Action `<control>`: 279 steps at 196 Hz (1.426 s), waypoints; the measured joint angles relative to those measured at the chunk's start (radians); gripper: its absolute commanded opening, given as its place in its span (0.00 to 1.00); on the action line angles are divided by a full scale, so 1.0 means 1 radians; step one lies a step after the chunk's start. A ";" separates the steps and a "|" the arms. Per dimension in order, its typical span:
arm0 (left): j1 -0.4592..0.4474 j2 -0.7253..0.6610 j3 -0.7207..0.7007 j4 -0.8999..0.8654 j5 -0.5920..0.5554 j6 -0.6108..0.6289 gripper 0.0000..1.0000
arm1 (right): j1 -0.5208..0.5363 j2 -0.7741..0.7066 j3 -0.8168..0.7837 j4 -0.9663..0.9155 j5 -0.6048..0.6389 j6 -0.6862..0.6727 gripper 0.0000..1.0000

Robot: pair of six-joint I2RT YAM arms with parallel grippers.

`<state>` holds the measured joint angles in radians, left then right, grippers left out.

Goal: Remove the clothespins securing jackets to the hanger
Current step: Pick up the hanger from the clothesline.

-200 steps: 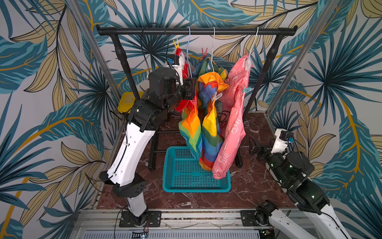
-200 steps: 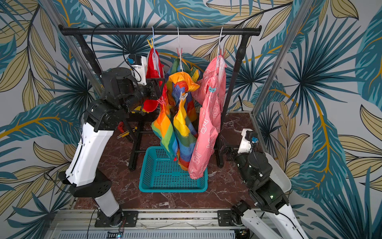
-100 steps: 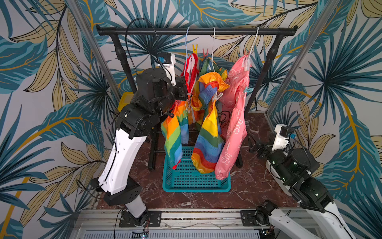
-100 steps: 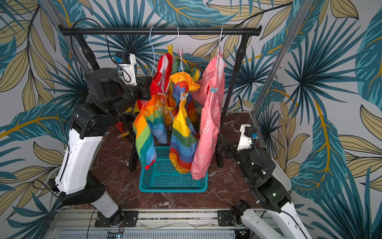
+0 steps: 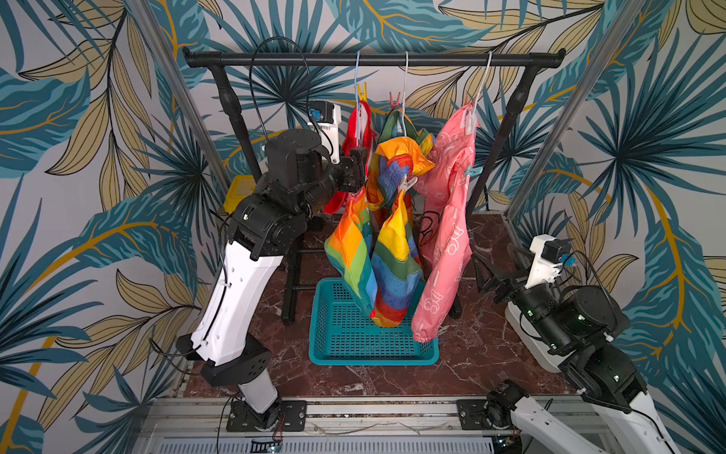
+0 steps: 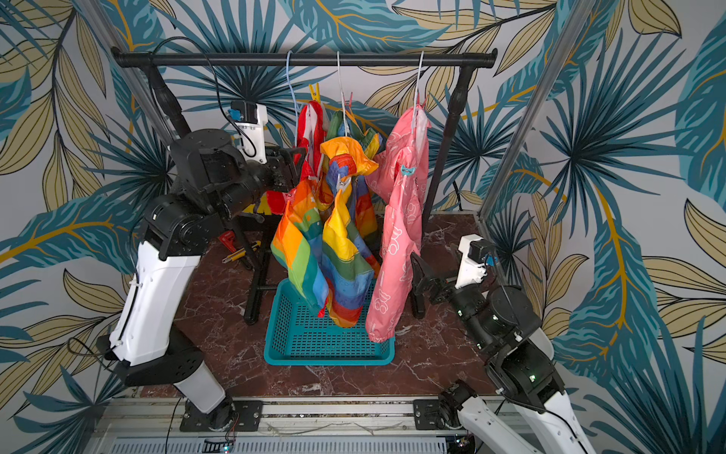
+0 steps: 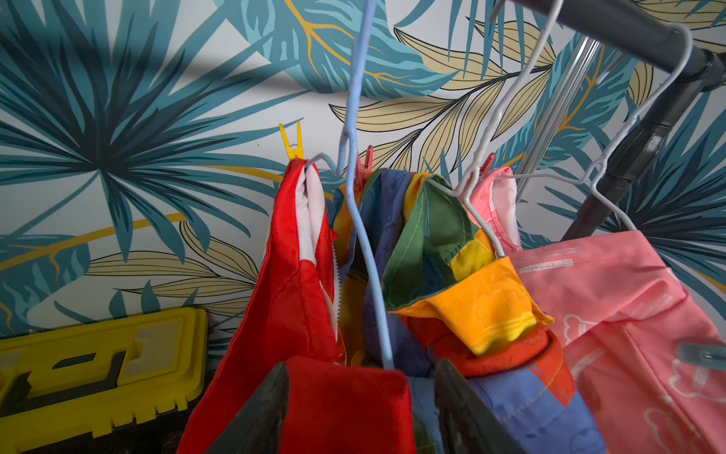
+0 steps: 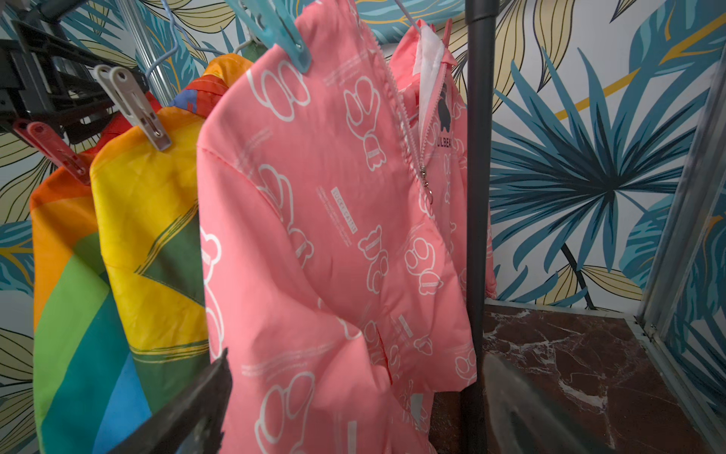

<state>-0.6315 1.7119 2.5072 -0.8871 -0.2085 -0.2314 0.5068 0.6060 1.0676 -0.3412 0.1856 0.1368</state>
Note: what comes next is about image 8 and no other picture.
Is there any red clothespin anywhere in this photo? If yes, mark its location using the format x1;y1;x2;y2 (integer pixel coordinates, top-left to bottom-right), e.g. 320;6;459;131
12;119;90;185

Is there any black clothes rack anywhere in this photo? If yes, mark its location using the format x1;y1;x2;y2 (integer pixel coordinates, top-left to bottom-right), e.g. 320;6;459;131
1;0;500;453

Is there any pink hooded jacket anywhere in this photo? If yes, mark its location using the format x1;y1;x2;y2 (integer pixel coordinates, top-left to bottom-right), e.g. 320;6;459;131
197;1;477;453

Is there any teal clothespin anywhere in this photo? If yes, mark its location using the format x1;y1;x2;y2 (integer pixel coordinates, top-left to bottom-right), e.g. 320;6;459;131
226;0;312;74

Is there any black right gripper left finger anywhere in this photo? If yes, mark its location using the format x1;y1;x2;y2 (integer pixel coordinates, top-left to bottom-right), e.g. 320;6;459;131
112;351;233;454

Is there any rainbow striped jacket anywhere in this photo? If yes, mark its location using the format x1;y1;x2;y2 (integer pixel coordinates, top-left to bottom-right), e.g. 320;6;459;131
30;54;251;453

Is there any white wire hanger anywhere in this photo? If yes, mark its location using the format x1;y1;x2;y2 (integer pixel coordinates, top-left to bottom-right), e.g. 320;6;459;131
394;0;421;32
140;1;265;86

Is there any grey clothespin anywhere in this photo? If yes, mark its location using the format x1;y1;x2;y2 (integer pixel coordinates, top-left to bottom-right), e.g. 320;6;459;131
93;64;172;151

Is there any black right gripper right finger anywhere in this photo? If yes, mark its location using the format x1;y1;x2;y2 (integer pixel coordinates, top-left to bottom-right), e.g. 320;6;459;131
483;353;613;454

